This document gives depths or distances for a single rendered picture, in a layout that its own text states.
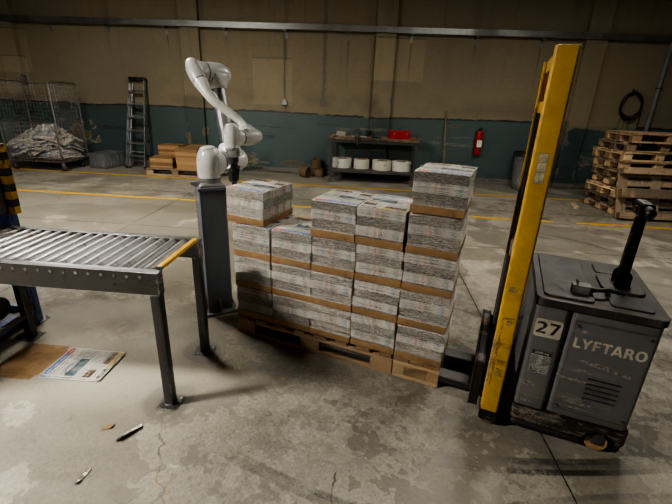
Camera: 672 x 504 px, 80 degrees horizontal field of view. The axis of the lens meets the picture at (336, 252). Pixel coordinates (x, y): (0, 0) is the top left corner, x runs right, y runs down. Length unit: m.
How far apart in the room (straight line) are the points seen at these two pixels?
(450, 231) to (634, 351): 0.98
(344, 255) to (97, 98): 9.03
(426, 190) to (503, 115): 7.35
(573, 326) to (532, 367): 0.29
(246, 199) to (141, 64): 7.87
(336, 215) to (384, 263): 0.40
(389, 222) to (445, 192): 0.34
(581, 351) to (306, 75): 7.88
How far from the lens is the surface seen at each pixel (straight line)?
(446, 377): 2.64
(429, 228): 2.22
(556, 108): 1.92
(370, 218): 2.29
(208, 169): 2.99
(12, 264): 2.55
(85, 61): 10.95
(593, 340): 2.26
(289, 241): 2.56
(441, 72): 9.17
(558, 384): 2.38
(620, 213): 7.75
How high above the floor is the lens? 1.62
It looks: 21 degrees down
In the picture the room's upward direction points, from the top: 2 degrees clockwise
